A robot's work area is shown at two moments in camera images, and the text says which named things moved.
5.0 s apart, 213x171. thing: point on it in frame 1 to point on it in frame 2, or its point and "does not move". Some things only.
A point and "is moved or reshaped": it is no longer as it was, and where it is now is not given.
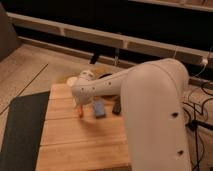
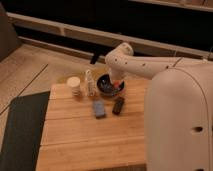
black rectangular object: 116,108 does not move
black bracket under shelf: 95,57 does not move
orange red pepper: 81,115 is moved or reshaped
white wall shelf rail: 111,40 does not move
